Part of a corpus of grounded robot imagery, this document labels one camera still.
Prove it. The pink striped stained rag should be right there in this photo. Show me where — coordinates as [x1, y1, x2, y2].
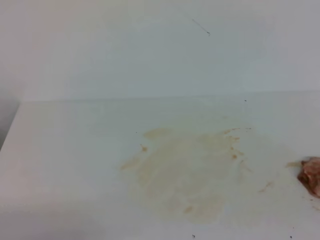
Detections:
[297, 157, 320, 199]

